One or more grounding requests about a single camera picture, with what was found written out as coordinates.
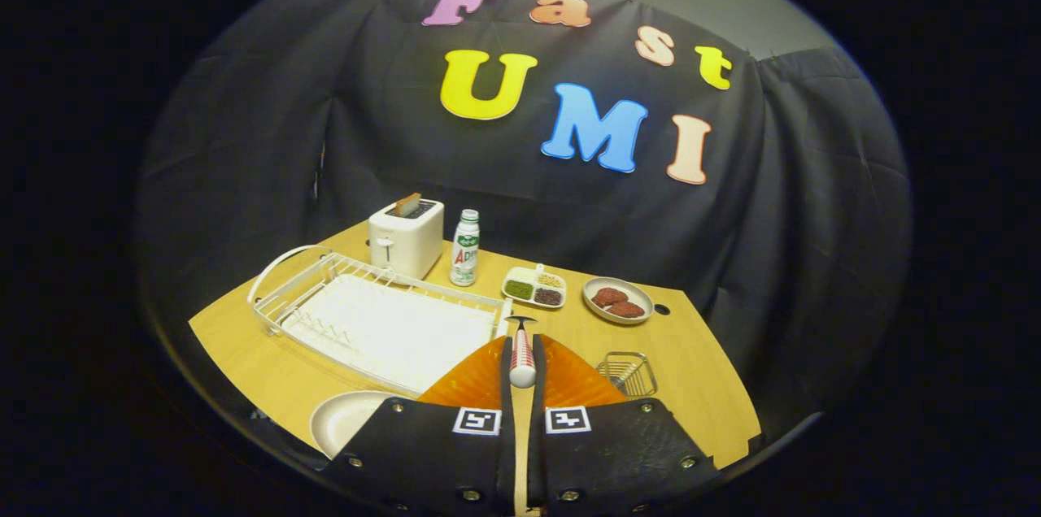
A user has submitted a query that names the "metal wire basket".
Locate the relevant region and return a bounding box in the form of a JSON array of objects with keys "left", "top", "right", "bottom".
[{"left": 596, "top": 351, "right": 658, "bottom": 398}]

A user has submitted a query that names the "beige round plate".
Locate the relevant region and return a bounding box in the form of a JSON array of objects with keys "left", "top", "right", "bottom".
[{"left": 309, "top": 391, "right": 399, "bottom": 459}]

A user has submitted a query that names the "white green label bottle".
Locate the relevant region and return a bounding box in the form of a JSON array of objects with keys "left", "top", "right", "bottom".
[{"left": 449, "top": 209, "right": 481, "bottom": 287}]

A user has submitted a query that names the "pink striped handle spoon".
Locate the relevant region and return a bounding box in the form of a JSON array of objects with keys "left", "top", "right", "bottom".
[{"left": 504, "top": 315, "right": 538, "bottom": 389}]

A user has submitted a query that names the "beige plate with meat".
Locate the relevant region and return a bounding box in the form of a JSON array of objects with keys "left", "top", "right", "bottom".
[{"left": 582, "top": 276, "right": 655, "bottom": 326}]

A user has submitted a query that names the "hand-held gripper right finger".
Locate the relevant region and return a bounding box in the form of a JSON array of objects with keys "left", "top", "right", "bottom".
[{"left": 529, "top": 334, "right": 721, "bottom": 517}]

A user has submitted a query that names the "white toaster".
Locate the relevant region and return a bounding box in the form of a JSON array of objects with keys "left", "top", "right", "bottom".
[{"left": 368, "top": 198, "right": 445, "bottom": 280}]

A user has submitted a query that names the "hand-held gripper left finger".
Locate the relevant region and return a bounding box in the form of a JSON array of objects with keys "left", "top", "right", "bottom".
[{"left": 321, "top": 336, "right": 515, "bottom": 517}]

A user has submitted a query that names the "white divided dish with beans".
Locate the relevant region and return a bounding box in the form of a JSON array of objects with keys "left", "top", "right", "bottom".
[{"left": 501, "top": 263, "right": 568, "bottom": 310}]

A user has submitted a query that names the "black backdrop cloth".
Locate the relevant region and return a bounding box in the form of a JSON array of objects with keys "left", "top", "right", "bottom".
[{"left": 134, "top": 0, "right": 912, "bottom": 445}]

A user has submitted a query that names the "white wire dish rack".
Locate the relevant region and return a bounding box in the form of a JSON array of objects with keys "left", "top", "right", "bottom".
[{"left": 248, "top": 245, "right": 515, "bottom": 398}]

